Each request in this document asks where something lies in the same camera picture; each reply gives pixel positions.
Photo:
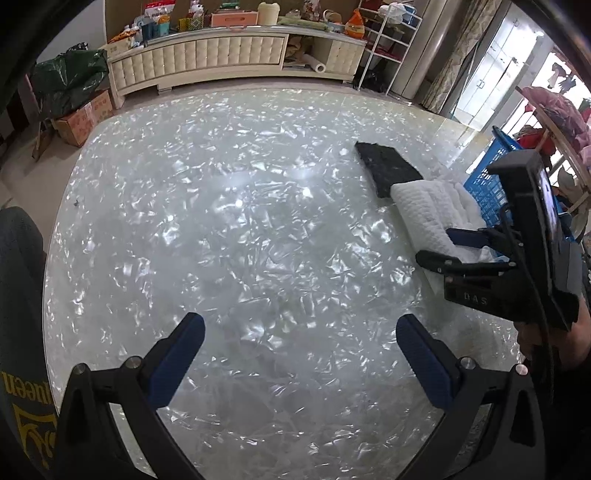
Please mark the cream tufted tv cabinet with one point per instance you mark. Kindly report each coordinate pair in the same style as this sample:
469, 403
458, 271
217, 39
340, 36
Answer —
198, 53

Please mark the white lace garment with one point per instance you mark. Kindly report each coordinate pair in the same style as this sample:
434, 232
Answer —
461, 203

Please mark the pink storage box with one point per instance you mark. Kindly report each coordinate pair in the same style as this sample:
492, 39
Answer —
233, 20

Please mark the white garment with black band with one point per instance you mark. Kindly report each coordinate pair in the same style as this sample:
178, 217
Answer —
415, 203

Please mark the dark green plastic bag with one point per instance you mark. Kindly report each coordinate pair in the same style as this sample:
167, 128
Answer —
69, 81

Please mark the cardboard box with red print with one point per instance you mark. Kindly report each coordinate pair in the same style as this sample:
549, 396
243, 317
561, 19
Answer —
83, 120

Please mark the orange packet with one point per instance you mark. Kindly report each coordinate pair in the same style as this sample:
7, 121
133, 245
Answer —
355, 26

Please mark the white standing air conditioner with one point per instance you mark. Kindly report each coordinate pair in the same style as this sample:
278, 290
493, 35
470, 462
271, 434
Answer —
425, 50

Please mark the wooden clothes drying rack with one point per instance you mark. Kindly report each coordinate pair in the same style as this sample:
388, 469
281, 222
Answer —
561, 138

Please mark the pink clothes pile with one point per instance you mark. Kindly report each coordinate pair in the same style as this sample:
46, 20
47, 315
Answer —
561, 113

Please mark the white paper roll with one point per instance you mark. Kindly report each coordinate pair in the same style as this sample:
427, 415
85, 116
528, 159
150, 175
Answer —
314, 63

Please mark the white plastic bag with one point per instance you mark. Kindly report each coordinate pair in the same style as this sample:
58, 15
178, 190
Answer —
398, 12

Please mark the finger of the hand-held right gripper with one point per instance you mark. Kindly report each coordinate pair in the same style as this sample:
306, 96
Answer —
443, 263
178, 355
422, 364
466, 237

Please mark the red white snack bag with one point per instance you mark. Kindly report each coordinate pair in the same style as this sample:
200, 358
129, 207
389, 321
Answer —
159, 7

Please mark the cream lidded container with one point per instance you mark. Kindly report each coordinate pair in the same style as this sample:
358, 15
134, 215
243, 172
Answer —
268, 14

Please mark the blue plastic basket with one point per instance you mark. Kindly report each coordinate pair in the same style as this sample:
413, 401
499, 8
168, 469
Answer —
485, 187

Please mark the person's right hand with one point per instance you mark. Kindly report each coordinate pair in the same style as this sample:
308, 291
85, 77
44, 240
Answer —
531, 339

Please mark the beige patterned curtain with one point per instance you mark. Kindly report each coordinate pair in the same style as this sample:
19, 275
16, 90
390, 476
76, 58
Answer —
461, 60

